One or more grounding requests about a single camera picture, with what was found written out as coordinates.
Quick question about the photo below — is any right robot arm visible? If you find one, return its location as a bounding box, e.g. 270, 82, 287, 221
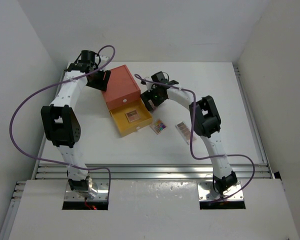
134, 71, 238, 196

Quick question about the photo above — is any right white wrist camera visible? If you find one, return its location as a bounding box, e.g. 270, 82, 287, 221
145, 77, 156, 92

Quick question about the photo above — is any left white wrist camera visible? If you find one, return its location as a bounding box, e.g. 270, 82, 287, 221
95, 54, 109, 67

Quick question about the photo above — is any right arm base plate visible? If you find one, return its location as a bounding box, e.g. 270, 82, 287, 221
197, 181, 245, 202

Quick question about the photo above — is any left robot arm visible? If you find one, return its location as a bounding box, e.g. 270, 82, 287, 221
40, 50, 111, 199

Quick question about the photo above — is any four-pan brown eyeshadow palette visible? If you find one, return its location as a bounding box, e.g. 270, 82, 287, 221
125, 109, 140, 123

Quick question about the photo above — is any aluminium rail frame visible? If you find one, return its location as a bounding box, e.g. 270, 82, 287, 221
31, 163, 273, 180

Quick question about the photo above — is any long nude eyeshadow palette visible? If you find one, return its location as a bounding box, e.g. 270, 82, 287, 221
175, 121, 191, 145

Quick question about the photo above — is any colourful glitter eyeshadow palette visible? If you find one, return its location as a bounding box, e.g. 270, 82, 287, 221
150, 119, 167, 135

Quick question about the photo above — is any nine-pan warm eyeshadow palette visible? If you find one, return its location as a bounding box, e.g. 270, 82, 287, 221
149, 106, 157, 113

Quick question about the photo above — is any orange drawer box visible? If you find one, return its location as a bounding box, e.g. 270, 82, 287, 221
101, 65, 141, 101

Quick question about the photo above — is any yellow drawer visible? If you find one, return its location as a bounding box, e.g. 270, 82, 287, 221
109, 99, 153, 137

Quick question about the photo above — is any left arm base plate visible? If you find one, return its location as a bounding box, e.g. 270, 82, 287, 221
63, 179, 109, 202

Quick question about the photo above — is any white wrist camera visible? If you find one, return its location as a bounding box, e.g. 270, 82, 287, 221
145, 77, 156, 92
95, 54, 109, 67

